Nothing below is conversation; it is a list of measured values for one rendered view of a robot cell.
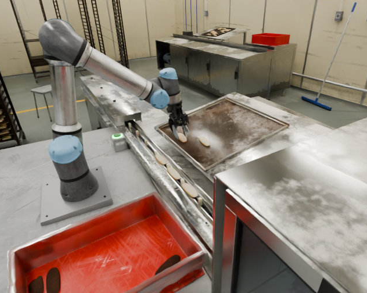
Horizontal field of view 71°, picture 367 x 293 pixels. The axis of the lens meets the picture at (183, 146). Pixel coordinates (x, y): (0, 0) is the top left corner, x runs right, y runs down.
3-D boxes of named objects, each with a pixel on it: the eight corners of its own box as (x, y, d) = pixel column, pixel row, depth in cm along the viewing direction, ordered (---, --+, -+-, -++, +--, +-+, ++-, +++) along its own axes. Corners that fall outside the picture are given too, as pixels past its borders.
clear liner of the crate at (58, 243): (16, 270, 79) (4, 248, 74) (158, 208, 100) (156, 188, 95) (21, 393, 53) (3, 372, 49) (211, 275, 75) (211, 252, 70)
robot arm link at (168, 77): (154, 71, 116) (172, 65, 118) (160, 93, 122) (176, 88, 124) (159, 75, 109) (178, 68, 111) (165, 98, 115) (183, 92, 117)
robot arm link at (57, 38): (45, 13, 74) (177, 93, 101) (47, 11, 83) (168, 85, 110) (28, 49, 76) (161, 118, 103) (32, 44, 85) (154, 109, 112)
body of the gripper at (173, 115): (175, 130, 124) (170, 107, 117) (169, 123, 131) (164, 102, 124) (190, 125, 125) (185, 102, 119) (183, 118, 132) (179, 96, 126)
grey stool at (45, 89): (37, 118, 413) (28, 90, 391) (57, 110, 440) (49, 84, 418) (51, 122, 396) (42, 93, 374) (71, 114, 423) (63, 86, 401)
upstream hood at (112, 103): (81, 84, 258) (79, 75, 254) (99, 81, 266) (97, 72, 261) (115, 128, 161) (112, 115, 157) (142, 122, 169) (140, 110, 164)
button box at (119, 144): (112, 152, 148) (108, 135, 143) (125, 148, 151) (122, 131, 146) (116, 158, 142) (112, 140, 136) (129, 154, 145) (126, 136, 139)
